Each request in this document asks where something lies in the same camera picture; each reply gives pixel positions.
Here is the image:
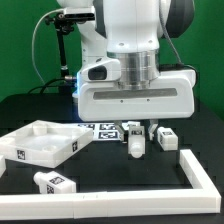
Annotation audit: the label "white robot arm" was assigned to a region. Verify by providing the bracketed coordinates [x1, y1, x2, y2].
[57, 0, 196, 126]

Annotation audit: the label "camera on stand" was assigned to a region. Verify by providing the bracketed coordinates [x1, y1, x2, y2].
[63, 7, 95, 22]

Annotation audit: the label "black camera stand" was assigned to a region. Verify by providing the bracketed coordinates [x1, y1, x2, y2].
[45, 13, 74, 95]

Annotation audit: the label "white square tabletop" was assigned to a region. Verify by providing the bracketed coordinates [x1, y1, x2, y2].
[0, 120, 93, 168]

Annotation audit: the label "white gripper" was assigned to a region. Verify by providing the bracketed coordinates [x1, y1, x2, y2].
[78, 69, 196, 142]

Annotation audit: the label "white marker sheet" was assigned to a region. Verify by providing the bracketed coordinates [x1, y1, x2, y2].
[78, 123, 120, 141]

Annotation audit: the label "black cables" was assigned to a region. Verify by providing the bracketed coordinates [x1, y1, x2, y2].
[27, 78, 73, 95]

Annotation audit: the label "white U-shaped fence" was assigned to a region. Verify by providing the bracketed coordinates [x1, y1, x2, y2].
[0, 149, 221, 220]

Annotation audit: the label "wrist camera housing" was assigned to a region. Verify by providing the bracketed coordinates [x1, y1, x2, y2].
[78, 58, 121, 83]

